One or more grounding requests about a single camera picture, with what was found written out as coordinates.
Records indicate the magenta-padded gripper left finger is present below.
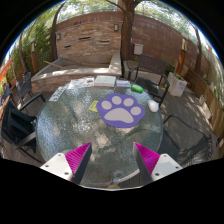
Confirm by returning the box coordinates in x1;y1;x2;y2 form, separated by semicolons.
39;142;93;185

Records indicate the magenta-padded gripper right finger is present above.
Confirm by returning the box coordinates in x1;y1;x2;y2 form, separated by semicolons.
132;142;184;186

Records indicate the white computer mouse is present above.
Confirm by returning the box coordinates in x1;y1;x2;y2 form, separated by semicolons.
147;99;160;113

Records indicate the purple paw-shaped mouse pad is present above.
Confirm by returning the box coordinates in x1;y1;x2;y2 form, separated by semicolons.
95;92;147;129

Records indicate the black mesh chair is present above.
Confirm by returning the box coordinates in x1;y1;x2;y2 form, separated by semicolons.
156;114;214;168
0;99;44;158
14;71;46;108

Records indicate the yellow card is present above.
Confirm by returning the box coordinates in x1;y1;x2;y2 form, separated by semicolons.
88;99;100;113

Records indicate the grey printed leaflet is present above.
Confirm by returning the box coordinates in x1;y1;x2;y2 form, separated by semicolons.
48;85;69;103

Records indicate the white square planter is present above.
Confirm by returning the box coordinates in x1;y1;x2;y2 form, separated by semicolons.
167;71;188;98

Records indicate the green wipes pack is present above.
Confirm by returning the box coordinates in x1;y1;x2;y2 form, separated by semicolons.
130;84;144;94

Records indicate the colourful printed leaflet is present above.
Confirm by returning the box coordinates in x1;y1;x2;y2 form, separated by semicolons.
67;77;96;90

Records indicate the white and blue box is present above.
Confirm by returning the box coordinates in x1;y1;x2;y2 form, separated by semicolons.
115;79;132;89

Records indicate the white flat box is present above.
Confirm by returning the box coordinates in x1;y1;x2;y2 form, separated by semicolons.
93;75;117;88

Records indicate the dark slatted garden chair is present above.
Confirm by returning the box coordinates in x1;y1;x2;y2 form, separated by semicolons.
127;54;171;108

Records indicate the white utility box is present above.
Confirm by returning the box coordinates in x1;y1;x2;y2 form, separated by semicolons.
133;43;145;56

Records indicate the tree trunk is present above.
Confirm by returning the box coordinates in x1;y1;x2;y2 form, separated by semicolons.
106;0;141;62

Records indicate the wooden post lamp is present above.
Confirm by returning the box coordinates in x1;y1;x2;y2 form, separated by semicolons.
29;38;39;74
176;33;189;76

